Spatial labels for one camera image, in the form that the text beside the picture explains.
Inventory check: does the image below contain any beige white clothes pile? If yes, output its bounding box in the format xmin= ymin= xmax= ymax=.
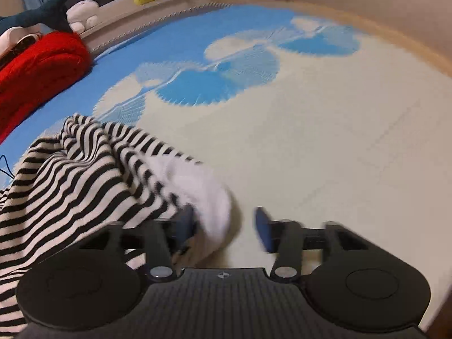
xmin=0 ymin=26 xmax=45 ymax=62

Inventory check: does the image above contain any black cord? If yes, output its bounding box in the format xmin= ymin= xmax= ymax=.
xmin=0 ymin=155 xmax=15 ymax=180

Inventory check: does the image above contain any black white striped shirt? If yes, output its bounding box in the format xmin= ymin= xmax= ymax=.
xmin=0 ymin=113 xmax=234 ymax=336

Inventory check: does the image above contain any dark blue shark plush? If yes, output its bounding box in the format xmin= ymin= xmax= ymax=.
xmin=0 ymin=0 xmax=79 ymax=33

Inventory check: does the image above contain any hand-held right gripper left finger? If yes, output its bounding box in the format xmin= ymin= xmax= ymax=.
xmin=79 ymin=205 xmax=199 ymax=284

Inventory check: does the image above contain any white plush toy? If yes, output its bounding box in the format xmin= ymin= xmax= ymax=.
xmin=66 ymin=0 xmax=100 ymax=34

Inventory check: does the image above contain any blue cloud print blanket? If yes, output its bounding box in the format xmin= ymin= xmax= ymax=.
xmin=0 ymin=2 xmax=452 ymax=276

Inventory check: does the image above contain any red folded cloth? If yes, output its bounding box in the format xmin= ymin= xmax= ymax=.
xmin=0 ymin=31 xmax=94 ymax=145

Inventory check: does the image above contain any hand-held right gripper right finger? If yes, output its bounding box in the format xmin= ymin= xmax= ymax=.
xmin=254 ymin=206 xmax=372 ymax=284

